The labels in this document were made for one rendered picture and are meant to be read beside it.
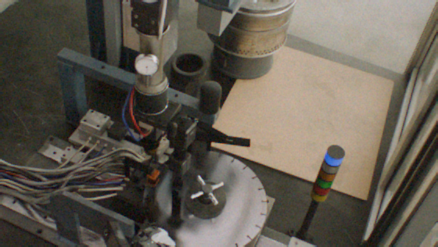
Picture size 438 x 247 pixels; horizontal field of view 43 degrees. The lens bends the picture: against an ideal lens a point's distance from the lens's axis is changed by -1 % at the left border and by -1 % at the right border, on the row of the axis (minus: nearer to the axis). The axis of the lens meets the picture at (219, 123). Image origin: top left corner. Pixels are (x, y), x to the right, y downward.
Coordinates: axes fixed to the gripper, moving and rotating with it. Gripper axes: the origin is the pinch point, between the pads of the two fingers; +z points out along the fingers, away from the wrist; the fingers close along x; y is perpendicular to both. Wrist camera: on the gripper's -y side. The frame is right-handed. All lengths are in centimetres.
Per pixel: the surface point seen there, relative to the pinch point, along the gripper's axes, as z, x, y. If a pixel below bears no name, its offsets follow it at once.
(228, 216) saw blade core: 17.9, 5.7, 8.0
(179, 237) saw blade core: 7.2, -1.8, 2.1
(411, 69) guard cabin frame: 119, 54, 20
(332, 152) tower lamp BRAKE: 21.7, 33.9, 22.2
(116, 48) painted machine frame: 48, 19, -63
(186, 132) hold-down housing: -3.8, 27.0, -4.0
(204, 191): 13.9, 9.3, 0.3
